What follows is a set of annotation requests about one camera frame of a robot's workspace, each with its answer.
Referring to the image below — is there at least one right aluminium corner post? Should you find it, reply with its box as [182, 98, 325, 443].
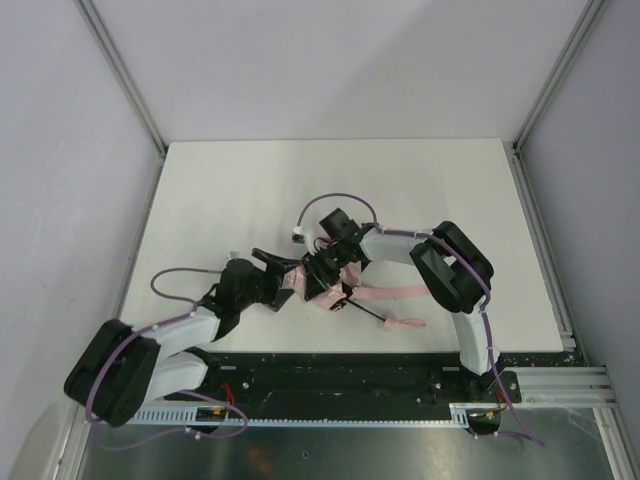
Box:
[512, 0, 610, 156]

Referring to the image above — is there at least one aluminium frame rail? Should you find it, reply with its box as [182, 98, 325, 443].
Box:
[513, 367, 617, 408]

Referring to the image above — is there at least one aluminium corner post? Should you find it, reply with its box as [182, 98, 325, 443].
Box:
[73, 0, 168, 159]
[512, 0, 610, 156]

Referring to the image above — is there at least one pink and black folding umbrella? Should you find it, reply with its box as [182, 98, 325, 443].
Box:
[286, 236, 430, 311]

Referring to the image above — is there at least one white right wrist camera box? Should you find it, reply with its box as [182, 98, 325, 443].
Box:
[291, 226, 313, 244]

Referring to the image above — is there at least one left aluminium corner post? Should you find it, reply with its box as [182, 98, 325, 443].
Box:
[73, 0, 168, 159]

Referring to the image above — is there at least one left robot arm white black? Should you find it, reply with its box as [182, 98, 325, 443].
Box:
[63, 249, 301, 427]

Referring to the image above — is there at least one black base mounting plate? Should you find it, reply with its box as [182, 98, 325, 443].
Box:
[163, 349, 521, 434]

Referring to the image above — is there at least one grey slotted cable duct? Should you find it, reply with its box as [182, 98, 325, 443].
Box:
[126, 403, 469, 429]

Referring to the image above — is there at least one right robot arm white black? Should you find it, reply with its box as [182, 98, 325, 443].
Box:
[301, 209, 500, 376]

